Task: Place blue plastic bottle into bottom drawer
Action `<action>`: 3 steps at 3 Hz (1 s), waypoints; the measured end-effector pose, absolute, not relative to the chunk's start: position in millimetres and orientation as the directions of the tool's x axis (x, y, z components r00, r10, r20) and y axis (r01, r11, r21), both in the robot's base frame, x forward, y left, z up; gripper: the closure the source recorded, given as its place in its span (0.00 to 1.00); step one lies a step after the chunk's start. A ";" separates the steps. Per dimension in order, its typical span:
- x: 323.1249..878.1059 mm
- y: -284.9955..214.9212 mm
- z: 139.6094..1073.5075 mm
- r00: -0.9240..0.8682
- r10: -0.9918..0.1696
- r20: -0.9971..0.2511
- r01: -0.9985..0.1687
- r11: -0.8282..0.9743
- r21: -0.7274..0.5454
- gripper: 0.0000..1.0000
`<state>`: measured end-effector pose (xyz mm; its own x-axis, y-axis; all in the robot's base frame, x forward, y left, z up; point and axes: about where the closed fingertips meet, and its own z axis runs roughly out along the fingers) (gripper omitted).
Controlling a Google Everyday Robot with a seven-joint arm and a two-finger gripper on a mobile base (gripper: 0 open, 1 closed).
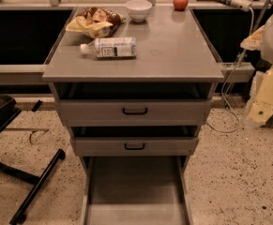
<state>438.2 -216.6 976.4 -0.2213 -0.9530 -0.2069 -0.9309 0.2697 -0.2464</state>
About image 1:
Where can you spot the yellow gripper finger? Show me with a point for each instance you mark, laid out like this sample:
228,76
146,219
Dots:
259,108
253,42

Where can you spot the blue plastic water bottle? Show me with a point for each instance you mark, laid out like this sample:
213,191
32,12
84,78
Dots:
111,47

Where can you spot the grey middle drawer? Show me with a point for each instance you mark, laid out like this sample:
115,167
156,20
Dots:
141,146

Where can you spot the grey drawer cabinet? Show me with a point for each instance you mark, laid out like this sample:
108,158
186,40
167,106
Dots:
173,62

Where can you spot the grey open bottom drawer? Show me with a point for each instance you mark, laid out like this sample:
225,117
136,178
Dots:
135,191

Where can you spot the grey top drawer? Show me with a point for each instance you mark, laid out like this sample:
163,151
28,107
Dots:
102,113

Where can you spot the red apple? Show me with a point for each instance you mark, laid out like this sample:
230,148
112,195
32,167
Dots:
180,4

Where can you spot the white ceramic bowl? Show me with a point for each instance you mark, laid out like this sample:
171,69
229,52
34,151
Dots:
138,10

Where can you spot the brown yellow chip bag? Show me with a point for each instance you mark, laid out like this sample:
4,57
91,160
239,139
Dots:
96,22

